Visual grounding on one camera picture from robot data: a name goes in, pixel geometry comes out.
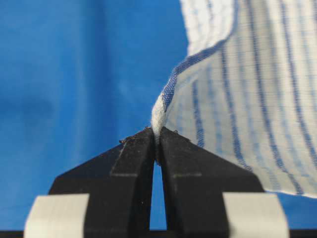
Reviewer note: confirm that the blue striped white towel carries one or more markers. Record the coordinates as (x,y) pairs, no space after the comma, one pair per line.
(247,90)

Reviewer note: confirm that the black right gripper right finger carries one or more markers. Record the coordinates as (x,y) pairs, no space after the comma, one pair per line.
(207,196)

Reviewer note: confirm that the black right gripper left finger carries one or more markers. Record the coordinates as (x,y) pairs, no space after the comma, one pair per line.
(108,196)

